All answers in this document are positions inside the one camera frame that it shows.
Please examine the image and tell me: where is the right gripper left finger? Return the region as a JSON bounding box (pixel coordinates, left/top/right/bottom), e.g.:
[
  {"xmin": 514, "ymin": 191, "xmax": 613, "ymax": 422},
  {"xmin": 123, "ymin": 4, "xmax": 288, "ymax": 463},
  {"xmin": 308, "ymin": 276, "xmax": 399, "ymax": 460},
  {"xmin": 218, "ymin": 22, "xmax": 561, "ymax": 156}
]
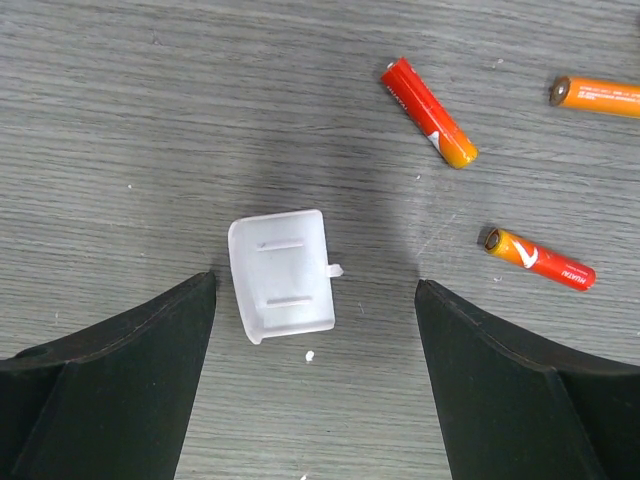
[{"xmin": 1, "ymin": 272, "xmax": 216, "ymax": 479}]

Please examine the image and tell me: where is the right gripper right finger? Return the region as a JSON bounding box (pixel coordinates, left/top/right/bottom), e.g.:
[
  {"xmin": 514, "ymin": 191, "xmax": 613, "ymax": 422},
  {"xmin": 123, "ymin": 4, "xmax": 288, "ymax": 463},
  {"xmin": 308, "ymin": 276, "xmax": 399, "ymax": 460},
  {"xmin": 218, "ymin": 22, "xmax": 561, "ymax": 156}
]
[{"xmin": 415, "ymin": 280, "xmax": 639, "ymax": 479}]

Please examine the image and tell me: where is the white battery cover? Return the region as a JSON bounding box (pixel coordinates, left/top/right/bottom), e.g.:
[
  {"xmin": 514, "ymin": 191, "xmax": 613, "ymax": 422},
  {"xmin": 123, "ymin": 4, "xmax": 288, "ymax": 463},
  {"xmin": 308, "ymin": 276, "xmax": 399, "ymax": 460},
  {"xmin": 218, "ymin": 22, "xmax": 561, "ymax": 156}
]
[{"xmin": 228, "ymin": 209, "xmax": 344, "ymax": 345}]

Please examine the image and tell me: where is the red orange battery near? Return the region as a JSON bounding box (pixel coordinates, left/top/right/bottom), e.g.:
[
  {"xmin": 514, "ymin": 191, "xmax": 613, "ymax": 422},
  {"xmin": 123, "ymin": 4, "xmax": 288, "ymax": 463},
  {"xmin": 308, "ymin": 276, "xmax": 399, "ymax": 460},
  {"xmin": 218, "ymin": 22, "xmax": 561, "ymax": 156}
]
[{"xmin": 484, "ymin": 228, "xmax": 596, "ymax": 292}]

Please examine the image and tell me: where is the red battery middle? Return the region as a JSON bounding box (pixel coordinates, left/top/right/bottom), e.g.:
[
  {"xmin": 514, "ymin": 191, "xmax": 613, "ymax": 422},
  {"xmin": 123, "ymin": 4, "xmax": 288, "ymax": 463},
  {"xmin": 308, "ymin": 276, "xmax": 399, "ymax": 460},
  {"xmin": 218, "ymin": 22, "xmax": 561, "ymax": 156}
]
[{"xmin": 381, "ymin": 57, "xmax": 478, "ymax": 169}]

